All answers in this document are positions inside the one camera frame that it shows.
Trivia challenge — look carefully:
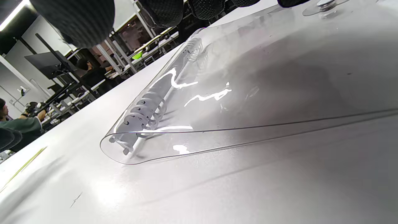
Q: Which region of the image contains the person's right hand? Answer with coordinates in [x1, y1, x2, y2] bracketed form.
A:
[30, 0, 311, 49]

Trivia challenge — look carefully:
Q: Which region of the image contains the white binder lever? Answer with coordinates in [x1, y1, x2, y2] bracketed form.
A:
[109, 136, 135, 155]

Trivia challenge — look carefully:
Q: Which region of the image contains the clear plastic ring binder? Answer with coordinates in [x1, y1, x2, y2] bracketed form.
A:
[100, 0, 398, 165]

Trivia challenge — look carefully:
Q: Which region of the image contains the black slanted stand pole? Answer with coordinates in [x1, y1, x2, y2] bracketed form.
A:
[35, 33, 100, 100]

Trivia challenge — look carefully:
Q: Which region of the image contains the black monitor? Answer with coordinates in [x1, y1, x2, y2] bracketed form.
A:
[24, 51, 77, 80]

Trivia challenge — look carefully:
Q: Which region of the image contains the black chair back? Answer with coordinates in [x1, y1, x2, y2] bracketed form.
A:
[0, 128, 23, 153]

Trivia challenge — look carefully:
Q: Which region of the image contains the aluminium frame rack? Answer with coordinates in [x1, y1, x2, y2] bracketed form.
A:
[93, 19, 184, 75]

